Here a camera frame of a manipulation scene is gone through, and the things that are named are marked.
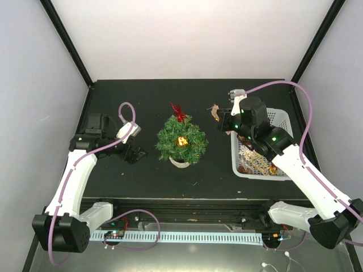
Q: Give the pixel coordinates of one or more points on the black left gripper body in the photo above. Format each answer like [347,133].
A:
[130,158]

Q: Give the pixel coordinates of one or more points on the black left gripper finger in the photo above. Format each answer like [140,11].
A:
[139,156]
[140,150]

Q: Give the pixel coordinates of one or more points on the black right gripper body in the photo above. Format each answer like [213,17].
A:
[225,126]

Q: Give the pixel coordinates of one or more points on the burlap fabric ornament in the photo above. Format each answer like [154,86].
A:
[214,112]

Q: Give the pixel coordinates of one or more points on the small green christmas tree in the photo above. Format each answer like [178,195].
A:
[167,141]

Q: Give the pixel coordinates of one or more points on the gold gift box ornament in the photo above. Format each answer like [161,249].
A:
[182,141]

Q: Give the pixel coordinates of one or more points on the red star ornament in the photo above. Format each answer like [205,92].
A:
[178,113]

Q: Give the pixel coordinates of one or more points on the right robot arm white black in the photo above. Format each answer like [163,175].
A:
[334,214]

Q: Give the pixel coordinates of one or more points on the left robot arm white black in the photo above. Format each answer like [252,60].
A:
[62,227]

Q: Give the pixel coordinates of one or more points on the gold merry christmas sign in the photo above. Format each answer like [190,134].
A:
[257,163]

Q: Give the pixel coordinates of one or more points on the white plastic basket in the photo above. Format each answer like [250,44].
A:
[278,118]

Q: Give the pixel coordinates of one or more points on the brown pine cone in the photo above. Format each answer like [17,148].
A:
[241,169]

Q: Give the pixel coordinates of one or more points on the gold bell ornament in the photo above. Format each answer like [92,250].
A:
[273,170]

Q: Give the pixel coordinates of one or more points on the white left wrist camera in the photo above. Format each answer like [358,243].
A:
[128,130]

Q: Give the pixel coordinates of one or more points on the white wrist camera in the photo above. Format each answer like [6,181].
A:
[236,96]
[128,130]

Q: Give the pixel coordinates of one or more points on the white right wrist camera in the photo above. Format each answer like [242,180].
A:
[236,96]

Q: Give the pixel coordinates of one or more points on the white slotted cable duct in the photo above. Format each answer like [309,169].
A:
[177,237]

